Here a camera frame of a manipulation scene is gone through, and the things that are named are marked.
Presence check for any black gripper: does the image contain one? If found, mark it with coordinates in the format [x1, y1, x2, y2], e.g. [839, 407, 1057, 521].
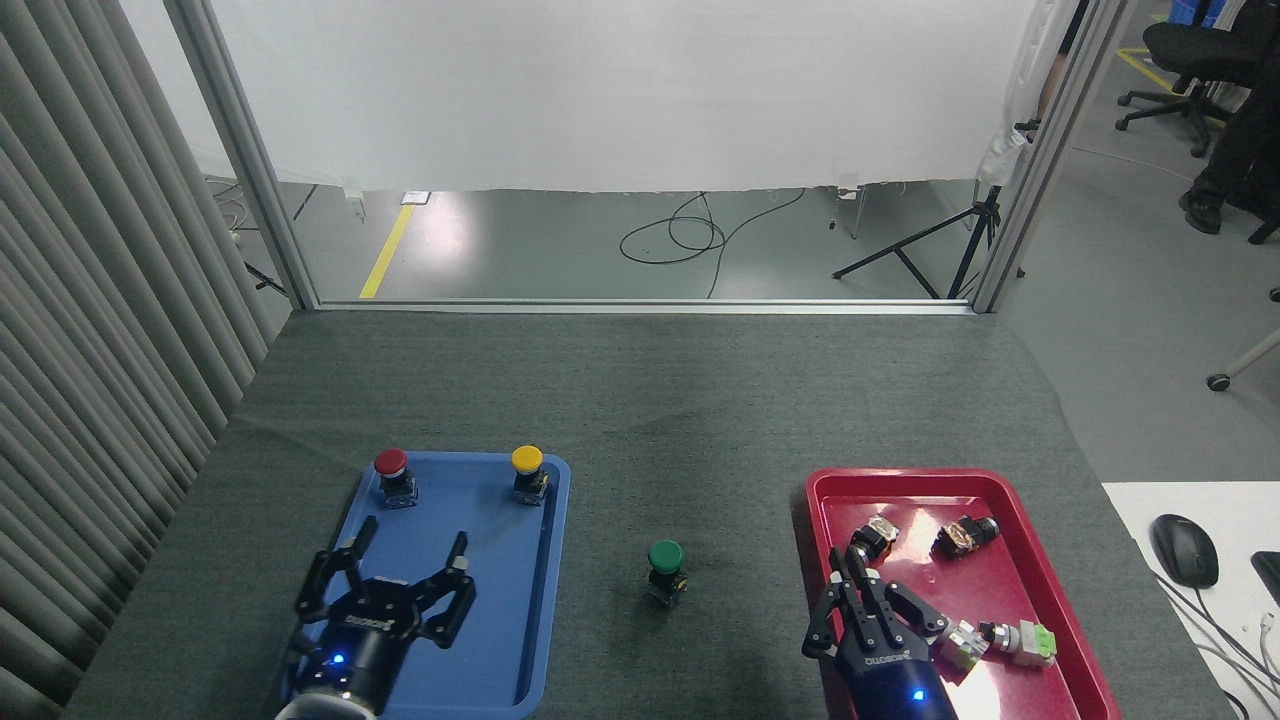
[801, 547, 963, 720]
[295, 515, 478, 703]

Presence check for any green push button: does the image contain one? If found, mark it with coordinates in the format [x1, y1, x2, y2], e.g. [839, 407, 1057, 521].
[644, 539, 690, 607]

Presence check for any red push button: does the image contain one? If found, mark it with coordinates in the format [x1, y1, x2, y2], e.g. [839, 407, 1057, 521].
[373, 448, 420, 510]

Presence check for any yellow push button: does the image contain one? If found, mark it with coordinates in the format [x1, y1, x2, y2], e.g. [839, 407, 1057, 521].
[510, 445, 552, 507]

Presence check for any blue plastic tray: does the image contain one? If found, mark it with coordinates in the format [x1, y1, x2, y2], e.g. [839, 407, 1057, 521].
[280, 450, 573, 720]

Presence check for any red plastic tray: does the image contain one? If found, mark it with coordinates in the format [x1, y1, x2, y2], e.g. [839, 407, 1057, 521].
[805, 468, 1122, 720]

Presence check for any dark grey table cloth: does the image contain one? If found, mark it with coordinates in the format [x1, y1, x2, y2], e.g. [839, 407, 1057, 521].
[60, 311, 1243, 720]

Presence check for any black computer mouse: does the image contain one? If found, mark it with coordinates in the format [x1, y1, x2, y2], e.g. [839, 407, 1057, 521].
[1149, 513, 1221, 590]

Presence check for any black tripod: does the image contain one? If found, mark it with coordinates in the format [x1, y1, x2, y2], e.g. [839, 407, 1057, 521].
[831, 184, 1027, 301]

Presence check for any white desk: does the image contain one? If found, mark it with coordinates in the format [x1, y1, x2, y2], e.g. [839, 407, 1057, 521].
[1102, 481, 1280, 720]

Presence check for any grey ribbed panel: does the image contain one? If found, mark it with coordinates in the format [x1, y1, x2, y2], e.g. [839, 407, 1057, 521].
[0, 0, 273, 720]

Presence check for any white chair leg with caster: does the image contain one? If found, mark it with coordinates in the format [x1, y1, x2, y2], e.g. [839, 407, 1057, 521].
[1205, 329, 1280, 393]

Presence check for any white backdrop curtain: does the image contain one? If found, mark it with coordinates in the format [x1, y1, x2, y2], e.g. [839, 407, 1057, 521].
[118, 0, 1073, 197]

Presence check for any person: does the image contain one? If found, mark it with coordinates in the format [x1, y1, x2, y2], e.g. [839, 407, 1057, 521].
[1034, 0, 1089, 119]
[1177, 0, 1280, 237]

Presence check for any black office chair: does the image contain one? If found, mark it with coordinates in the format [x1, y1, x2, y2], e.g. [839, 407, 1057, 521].
[1114, 20, 1280, 160]

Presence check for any black selector switch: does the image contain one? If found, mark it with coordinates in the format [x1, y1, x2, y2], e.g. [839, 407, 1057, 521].
[930, 515, 1002, 562]
[848, 515, 902, 567]

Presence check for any switch with green block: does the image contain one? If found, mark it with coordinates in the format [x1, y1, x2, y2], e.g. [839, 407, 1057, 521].
[943, 617, 1059, 671]

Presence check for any grey mouse cable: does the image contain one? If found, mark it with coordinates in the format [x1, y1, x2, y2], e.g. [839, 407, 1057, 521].
[1150, 570, 1280, 701]

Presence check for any silver frame crossbar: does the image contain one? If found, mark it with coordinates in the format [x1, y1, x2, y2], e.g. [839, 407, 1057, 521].
[308, 296, 978, 317]

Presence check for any black floor cable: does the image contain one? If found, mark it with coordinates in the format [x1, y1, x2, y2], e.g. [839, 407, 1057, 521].
[618, 188, 807, 300]

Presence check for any silver frame post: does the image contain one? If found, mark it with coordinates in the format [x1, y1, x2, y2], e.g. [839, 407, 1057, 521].
[970, 0, 1133, 315]
[163, 0, 323, 312]

